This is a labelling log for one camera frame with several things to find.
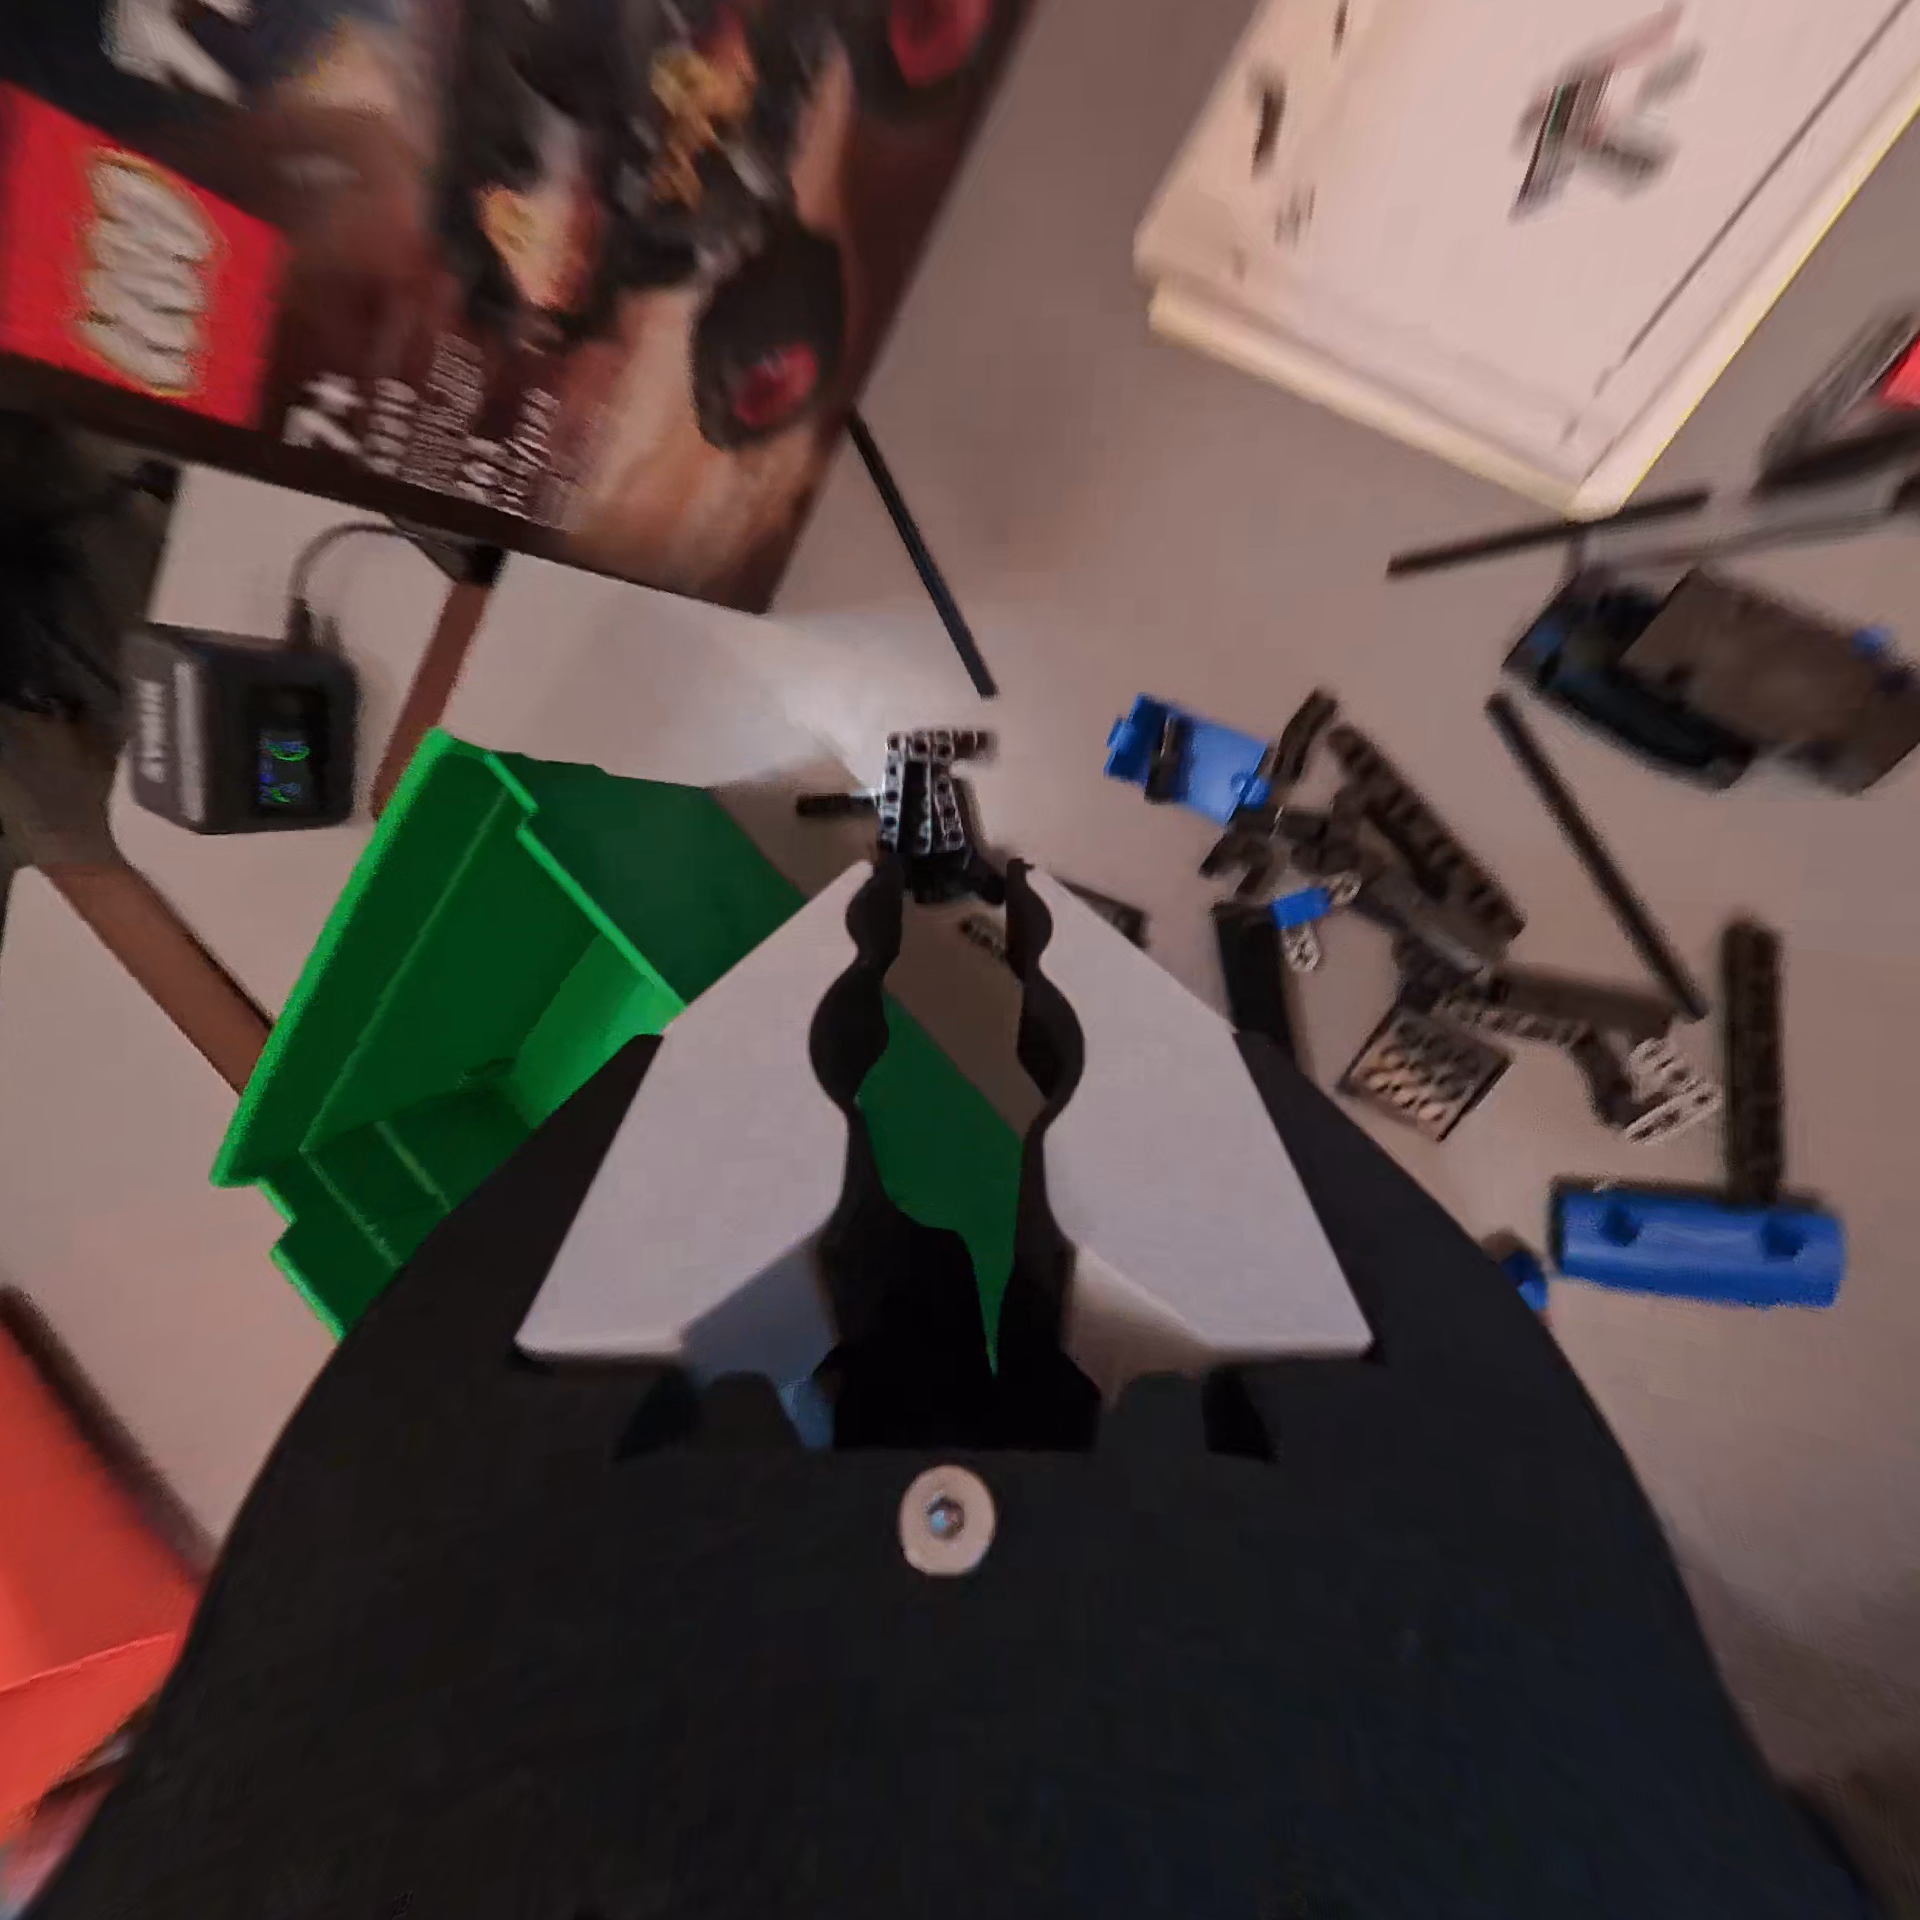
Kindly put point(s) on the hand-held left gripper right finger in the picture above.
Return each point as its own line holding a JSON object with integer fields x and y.
{"x": 1184, "y": 1170}

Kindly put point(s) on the long black lego beam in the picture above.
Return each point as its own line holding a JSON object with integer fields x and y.
{"x": 1752, "y": 1051}

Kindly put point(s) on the black angled lego beam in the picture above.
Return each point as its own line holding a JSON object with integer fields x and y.
{"x": 927, "y": 811}

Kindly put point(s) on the green plastic bin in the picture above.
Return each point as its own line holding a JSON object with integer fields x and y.
{"x": 450, "y": 975}

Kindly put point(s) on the lego instruction booklet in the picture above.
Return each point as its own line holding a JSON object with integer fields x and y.
{"x": 1470, "y": 254}

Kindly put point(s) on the blue lego panel piece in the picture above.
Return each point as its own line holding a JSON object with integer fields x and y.
{"x": 1200, "y": 758}

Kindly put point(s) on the black lego axle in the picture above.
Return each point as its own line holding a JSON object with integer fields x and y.
{"x": 1599, "y": 855}
{"x": 919, "y": 552}
{"x": 1544, "y": 533}

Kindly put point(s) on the black power adapter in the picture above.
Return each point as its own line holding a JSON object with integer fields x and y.
{"x": 225, "y": 734}

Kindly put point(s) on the grey black lego subassembly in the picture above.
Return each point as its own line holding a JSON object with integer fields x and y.
{"x": 1724, "y": 674}

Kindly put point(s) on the small blue lego piece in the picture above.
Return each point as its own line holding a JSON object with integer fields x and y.
{"x": 1522, "y": 1274}

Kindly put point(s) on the lego set box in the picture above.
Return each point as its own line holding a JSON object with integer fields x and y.
{"x": 600, "y": 224}

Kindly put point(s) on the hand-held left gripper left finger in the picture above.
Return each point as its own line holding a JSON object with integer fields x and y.
{"x": 705, "y": 1170}

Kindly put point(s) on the orange box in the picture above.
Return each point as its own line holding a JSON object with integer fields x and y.
{"x": 74, "y": 1560}

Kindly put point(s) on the blue lego connector block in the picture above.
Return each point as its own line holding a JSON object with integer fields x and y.
{"x": 1694, "y": 1245}

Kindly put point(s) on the pile of black lego beams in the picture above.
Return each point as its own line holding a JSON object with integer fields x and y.
{"x": 1410, "y": 855}

